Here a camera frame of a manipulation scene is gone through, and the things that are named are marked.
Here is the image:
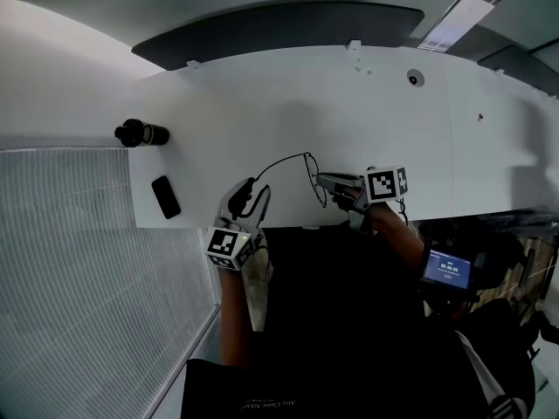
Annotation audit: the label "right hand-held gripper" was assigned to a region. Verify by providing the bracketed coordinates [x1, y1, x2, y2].
[314, 165, 411, 234]

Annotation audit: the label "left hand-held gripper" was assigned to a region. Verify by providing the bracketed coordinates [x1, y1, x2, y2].
[205, 176, 272, 272]

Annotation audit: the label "thin black wire eyeglasses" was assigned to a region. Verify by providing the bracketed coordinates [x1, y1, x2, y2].
[244, 151, 329, 209]

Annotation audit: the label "person's left forearm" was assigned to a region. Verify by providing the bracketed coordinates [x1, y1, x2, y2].
[217, 268, 254, 370]

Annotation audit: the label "person's right forearm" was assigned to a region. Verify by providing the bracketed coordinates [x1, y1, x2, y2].
[369, 201, 427, 274]

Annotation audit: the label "person's right hand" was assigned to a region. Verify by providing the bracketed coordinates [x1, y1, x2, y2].
[331, 189, 362, 212]

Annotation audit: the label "black smartphone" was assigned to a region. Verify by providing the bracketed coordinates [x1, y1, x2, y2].
[151, 175, 182, 220]

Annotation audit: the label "small black display screen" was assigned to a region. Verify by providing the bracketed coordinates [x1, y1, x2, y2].
[419, 248, 477, 296]

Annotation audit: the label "person's black clothing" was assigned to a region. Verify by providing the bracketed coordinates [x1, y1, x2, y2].
[179, 224, 536, 419]

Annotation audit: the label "dark grey desk divider panel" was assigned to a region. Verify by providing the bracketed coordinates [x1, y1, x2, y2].
[478, 45, 559, 100]
[131, 0, 425, 72]

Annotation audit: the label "black plastic sheet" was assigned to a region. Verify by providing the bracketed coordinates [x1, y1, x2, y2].
[453, 207, 559, 239]

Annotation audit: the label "ribbed frosted glass panel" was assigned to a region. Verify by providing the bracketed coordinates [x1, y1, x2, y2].
[0, 146, 219, 419]

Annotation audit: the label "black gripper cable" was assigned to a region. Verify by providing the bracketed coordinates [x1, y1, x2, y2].
[395, 196, 411, 226]

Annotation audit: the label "white striped shoulder strap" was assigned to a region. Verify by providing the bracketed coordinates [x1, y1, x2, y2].
[453, 329, 534, 419]

